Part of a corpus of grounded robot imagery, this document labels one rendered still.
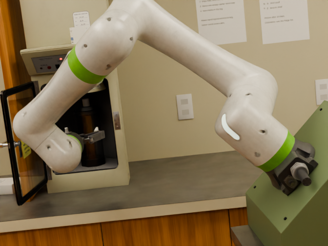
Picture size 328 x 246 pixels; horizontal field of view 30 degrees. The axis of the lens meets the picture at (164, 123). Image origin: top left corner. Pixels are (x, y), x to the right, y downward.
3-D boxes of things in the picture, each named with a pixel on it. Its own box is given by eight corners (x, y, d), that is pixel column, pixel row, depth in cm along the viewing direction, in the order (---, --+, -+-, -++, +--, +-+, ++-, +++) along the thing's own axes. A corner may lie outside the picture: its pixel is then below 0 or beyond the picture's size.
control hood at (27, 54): (30, 74, 233) (26, 48, 231) (114, 65, 232) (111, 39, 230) (23, 78, 221) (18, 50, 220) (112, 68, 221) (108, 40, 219)
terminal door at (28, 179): (48, 182, 238) (33, 80, 231) (19, 207, 208) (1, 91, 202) (46, 182, 238) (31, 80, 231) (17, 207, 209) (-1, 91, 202)
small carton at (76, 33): (71, 44, 227) (69, 27, 225) (84, 42, 228) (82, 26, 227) (73, 44, 222) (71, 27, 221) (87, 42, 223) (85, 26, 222)
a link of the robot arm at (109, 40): (150, 29, 160) (114, -3, 157) (134, 53, 150) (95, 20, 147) (111, 69, 171) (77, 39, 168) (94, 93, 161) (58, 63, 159)
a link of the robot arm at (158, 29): (290, 75, 174) (131, -28, 170) (281, 107, 162) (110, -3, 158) (264, 104, 183) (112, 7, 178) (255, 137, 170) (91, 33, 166)
